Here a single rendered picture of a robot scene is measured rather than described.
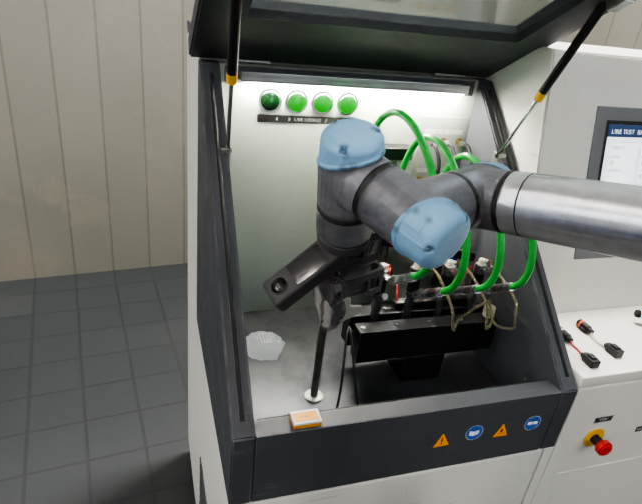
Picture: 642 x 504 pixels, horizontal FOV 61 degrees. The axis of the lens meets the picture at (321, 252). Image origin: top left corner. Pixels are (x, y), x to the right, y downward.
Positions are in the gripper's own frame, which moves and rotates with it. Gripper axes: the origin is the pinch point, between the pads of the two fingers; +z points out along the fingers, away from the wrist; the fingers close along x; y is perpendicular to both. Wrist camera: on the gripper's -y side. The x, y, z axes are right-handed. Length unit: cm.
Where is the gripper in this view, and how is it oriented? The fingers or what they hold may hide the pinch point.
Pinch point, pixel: (324, 324)
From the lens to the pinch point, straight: 86.1
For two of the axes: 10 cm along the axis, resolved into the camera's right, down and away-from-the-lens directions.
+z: -0.3, 6.9, 7.3
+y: 9.1, -2.9, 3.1
